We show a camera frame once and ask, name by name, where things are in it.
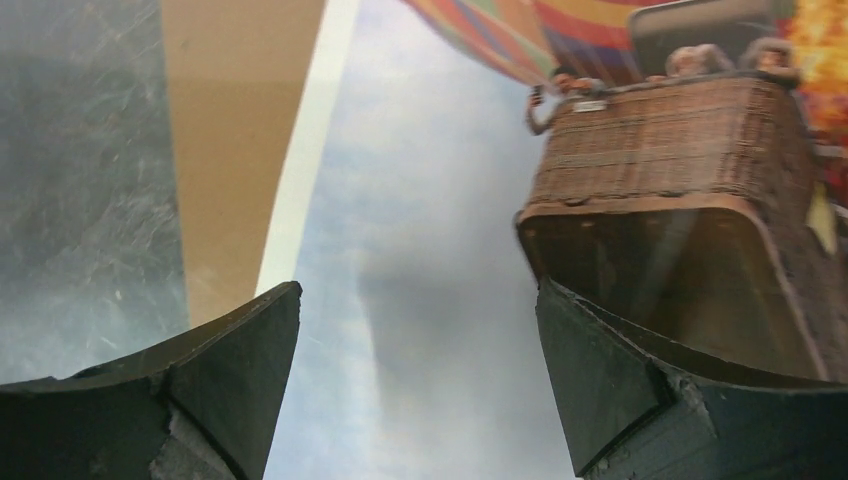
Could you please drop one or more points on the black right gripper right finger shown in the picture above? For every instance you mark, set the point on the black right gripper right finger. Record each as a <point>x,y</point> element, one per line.
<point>634,404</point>

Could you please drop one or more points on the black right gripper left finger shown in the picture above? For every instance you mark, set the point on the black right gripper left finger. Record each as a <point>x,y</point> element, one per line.
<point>201,405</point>

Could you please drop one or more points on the hot air balloon photo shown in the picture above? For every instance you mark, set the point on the hot air balloon photo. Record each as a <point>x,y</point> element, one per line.
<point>418,354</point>

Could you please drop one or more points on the brown cardboard backing board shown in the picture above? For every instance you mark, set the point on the brown cardboard backing board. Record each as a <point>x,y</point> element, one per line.
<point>235,75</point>

